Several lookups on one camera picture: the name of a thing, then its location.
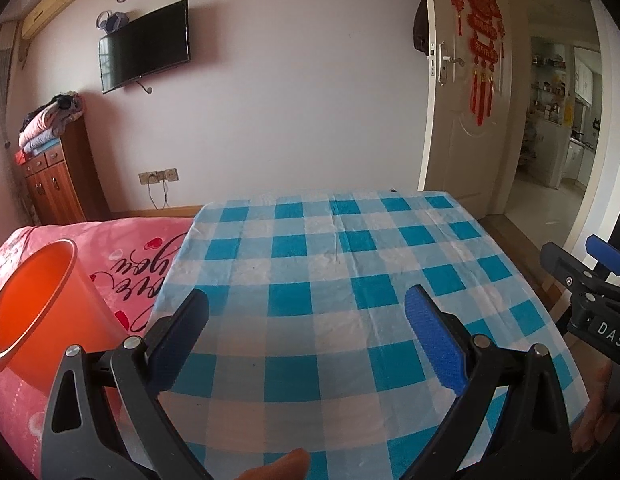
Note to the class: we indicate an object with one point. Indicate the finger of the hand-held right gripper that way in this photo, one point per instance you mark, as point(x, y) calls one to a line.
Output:
point(570, 272)
point(607, 255)

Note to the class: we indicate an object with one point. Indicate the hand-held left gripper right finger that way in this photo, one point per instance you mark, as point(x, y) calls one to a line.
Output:
point(435, 340)

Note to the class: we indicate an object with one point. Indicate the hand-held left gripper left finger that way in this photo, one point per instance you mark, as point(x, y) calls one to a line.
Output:
point(177, 350)

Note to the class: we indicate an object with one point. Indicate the orange plastic bucket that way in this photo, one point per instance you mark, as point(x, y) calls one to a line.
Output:
point(39, 300)

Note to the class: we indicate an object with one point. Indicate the person's right hand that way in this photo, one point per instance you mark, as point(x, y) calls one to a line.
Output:
point(597, 410)

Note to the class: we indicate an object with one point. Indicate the person's left hand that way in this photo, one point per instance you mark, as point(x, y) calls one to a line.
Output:
point(280, 467)

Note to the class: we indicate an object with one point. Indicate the pink heart print blanket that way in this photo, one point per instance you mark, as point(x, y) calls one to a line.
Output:
point(139, 240)

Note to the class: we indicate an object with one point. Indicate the white kitchen counter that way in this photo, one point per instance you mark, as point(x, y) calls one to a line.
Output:
point(547, 155)

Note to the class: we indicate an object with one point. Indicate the blue white checkered tablecloth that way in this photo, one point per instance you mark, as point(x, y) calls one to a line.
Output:
point(315, 260)

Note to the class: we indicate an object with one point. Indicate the yellow hanging bag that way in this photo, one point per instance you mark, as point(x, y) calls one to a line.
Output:
point(568, 112)

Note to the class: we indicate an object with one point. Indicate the white door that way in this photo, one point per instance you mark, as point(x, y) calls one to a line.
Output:
point(465, 160)

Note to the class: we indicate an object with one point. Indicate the kitchen shelf with jars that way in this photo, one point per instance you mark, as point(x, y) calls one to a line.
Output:
point(550, 80)

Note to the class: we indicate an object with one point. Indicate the brown wooden cabinet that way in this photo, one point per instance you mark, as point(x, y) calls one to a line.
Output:
point(59, 180)

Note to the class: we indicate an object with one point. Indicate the pile of folded blankets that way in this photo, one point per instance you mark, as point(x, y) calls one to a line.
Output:
point(44, 125)

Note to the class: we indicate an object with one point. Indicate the red door decoration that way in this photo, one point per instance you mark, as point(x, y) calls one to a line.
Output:
point(482, 25)

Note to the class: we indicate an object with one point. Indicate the dark hanging bag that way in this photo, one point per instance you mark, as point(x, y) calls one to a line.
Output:
point(422, 25)

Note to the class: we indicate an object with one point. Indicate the white air conditioner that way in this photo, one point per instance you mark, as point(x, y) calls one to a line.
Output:
point(49, 7)

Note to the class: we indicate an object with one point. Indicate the wall socket strip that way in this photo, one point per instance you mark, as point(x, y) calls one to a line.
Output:
point(159, 176)

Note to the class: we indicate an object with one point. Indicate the black wall television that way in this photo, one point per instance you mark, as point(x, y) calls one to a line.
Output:
point(144, 45)

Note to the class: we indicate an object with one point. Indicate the purple wall decoration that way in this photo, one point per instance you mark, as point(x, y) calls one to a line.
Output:
point(117, 21)

